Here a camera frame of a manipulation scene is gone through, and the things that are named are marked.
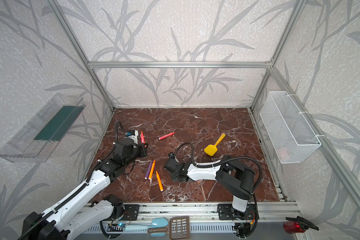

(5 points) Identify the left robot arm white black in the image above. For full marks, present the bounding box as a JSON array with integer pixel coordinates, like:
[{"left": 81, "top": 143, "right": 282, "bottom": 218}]
[{"left": 19, "top": 137, "right": 148, "bottom": 240}]

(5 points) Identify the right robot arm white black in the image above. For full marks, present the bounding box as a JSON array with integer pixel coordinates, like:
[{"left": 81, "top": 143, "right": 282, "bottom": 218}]
[{"left": 164, "top": 153, "right": 263, "bottom": 213}]

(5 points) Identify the orange pen front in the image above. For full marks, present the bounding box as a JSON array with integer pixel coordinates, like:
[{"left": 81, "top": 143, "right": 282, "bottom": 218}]
[{"left": 156, "top": 171, "right": 164, "bottom": 192}]

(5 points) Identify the orange pen beside purple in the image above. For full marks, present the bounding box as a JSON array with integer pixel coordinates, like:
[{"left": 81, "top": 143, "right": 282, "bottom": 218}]
[{"left": 149, "top": 160, "right": 156, "bottom": 180}]

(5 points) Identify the red capped pen far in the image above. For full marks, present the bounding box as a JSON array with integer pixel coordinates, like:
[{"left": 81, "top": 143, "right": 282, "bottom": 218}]
[{"left": 158, "top": 132, "right": 175, "bottom": 140}]

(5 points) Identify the yellow toy spatula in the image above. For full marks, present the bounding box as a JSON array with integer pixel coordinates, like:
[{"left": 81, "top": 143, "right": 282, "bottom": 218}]
[{"left": 204, "top": 133, "right": 226, "bottom": 157}]

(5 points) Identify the light blue brush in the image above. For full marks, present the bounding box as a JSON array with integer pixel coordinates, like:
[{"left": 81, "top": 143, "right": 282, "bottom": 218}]
[{"left": 124, "top": 218, "right": 169, "bottom": 237}]

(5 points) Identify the brown slotted spatula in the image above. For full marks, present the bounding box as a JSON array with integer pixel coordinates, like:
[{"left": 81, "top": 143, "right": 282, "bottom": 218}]
[{"left": 169, "top": 216, "right": 191, "bottom": 240}]

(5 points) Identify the green circuit board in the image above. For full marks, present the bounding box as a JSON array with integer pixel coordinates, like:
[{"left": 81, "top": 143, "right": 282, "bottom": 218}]
[{"left": 106, "top": 223, "right": 125, "bottom": 233}]

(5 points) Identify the red black tool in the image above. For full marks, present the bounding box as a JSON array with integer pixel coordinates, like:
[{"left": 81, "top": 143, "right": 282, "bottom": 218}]
[{"left": 283, "top": 216, "right": 319, "bottom": 234}]

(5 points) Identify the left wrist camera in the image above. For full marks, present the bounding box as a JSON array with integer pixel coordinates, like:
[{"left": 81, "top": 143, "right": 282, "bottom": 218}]
[{"left": 126, "top": 130, "right": 139, "bottom": 144}]

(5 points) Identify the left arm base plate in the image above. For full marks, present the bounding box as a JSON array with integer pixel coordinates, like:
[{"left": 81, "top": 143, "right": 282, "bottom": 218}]
[{"left": 118, "top": 204, "right": 140, "bottom": 221}]

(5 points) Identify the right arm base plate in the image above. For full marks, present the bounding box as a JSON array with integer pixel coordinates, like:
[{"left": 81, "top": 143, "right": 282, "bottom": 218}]
[{"left": 217, "top": 204, "right": 259, "bottom": 221}]

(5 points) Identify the clear plastic wall tray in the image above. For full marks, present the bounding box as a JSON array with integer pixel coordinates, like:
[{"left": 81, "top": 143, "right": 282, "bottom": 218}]
[{"left": 0, "top": 94, "right": 86, "bottom": 163}]

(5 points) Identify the white wire mesh basket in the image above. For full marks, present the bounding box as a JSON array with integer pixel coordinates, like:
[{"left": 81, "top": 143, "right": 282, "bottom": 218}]
[{"left": 260, "top": 91, "right": 322, "bottom": 164}]

